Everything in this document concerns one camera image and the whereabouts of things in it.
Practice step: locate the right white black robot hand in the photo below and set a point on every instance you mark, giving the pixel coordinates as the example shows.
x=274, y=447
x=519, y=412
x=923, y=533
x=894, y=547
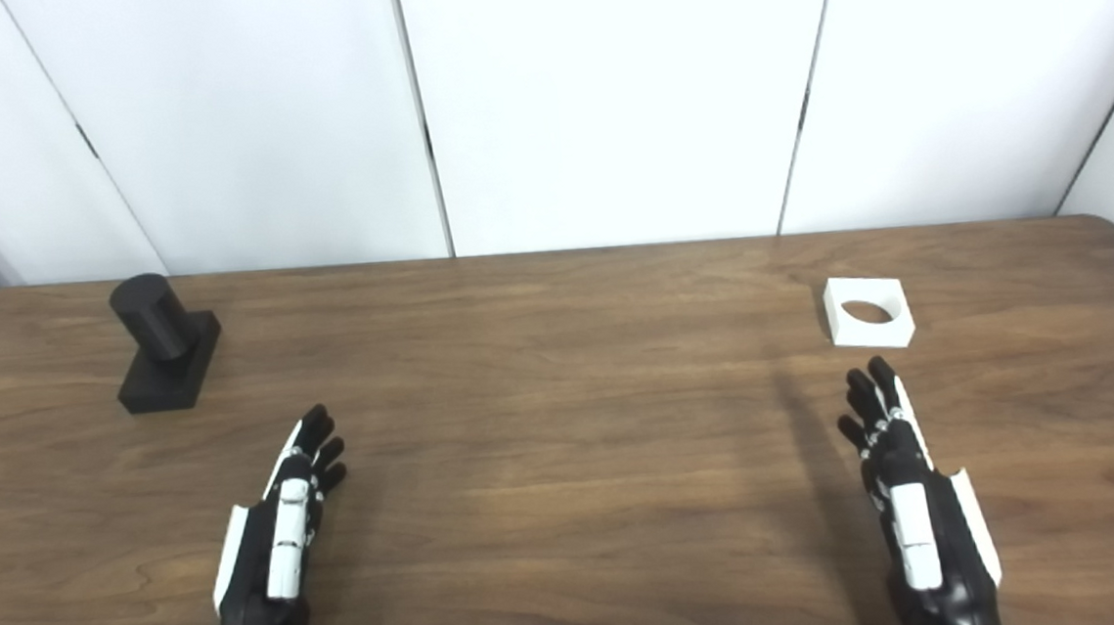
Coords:
x=916, y=533

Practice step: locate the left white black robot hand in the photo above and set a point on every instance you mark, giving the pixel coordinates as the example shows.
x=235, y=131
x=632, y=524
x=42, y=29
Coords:
x=284, y=537

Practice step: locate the white square piece with hole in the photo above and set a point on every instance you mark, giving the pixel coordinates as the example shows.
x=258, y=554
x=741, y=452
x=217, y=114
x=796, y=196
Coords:
x=872, y=332

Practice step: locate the black cylinder peg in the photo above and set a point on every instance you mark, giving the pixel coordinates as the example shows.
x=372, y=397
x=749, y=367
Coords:
x=158, y=331

